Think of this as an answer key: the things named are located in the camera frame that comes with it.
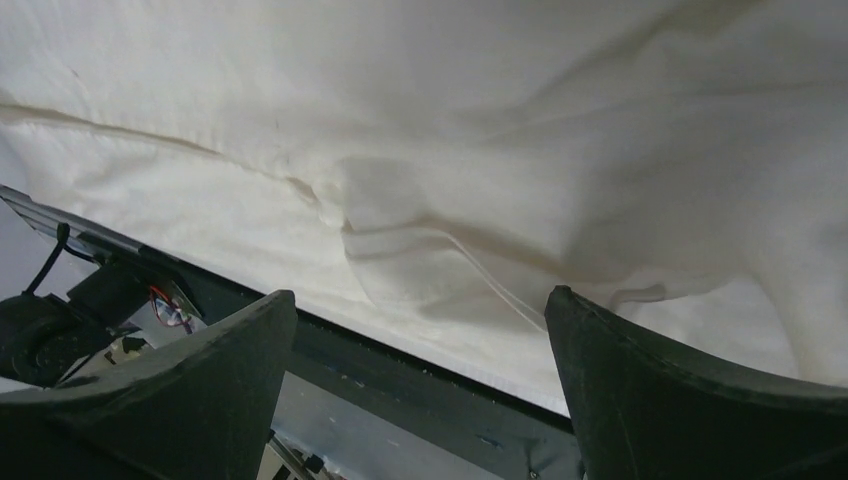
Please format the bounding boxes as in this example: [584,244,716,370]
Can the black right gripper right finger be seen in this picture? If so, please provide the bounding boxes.
[544,286,847,479]

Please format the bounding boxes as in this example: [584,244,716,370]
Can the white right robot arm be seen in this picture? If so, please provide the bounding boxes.
[1,264,847,479]

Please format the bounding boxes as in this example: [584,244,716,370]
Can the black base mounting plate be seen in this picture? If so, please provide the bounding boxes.
[0,185,584,480]

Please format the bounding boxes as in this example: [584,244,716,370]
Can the cream white t shirt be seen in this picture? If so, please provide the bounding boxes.
[1,1,847,411]

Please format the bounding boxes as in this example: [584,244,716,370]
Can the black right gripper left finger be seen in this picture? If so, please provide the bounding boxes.
[1,290,298,479]

